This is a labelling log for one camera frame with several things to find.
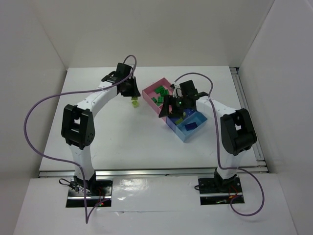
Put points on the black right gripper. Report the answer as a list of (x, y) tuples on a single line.
[(174, 107)]

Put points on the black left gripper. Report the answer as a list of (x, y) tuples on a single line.
[(132, 90)]

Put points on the green stepped lego assembly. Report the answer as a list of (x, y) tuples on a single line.
[(160, 99)]

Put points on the green 2x4 lego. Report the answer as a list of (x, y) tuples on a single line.
[(162, 91)]

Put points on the dark blue lego brick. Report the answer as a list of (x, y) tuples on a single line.
[(191, 126)]

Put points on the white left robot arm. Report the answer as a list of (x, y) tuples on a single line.
[(78, 127)]

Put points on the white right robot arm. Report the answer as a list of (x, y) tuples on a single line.
[(235, 133)]

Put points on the purple blue container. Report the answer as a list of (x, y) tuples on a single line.
[(173, 122)]

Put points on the large pink container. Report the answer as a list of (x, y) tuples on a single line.
[(149, 92)]

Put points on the light blue container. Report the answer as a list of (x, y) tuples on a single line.
[(197, 117)]

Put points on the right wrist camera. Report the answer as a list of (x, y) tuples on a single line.
[(176, 90)]

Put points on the aluminium front rail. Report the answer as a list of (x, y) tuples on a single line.
[(147, 172)]

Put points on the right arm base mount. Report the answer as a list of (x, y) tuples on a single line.
[(210, 194)]

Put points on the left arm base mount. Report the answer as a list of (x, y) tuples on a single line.
[(102, 192)]

